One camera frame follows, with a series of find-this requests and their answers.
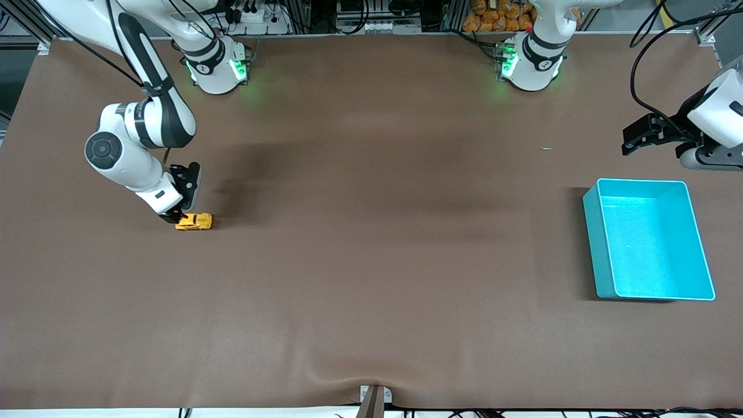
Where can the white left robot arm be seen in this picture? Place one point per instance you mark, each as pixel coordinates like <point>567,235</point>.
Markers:
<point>534,67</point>

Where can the white power strip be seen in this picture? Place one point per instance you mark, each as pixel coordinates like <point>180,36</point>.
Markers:
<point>255,17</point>

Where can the turquoise plastic bin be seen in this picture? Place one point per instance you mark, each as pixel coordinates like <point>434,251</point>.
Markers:
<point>650,249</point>

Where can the brown table mat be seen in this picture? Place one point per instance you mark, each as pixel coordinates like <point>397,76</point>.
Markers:
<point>371,261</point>

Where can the metal table clamp bracket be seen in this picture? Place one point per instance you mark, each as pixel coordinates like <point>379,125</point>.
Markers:
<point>374,403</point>

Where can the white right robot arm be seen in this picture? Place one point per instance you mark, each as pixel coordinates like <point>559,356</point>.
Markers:
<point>116,119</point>

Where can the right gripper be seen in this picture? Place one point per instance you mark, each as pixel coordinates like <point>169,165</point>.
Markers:
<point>170,216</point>

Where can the aluminium frame post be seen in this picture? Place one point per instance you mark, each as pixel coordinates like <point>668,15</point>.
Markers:
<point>302,14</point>
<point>453,14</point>

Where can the metal corner bracket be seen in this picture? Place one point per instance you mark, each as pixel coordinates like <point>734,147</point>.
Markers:
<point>706,38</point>
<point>44,47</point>

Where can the white connector block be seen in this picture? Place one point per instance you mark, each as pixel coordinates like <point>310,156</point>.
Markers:
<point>377,26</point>

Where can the yellow toy beetle car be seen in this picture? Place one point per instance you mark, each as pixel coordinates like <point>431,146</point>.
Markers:
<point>196,222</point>

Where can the orange items pile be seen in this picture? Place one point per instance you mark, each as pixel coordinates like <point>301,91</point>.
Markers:
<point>499,17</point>

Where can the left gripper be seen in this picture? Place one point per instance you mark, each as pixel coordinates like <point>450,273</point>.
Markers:
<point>678,123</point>

